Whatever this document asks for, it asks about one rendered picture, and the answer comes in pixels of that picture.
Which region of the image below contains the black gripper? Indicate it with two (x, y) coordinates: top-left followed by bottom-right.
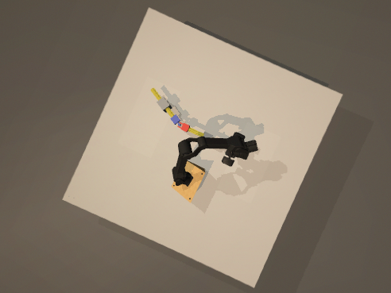
(222, 132), (245, 167)

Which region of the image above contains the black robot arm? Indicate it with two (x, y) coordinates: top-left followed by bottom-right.
(172, 136), (258, 187)

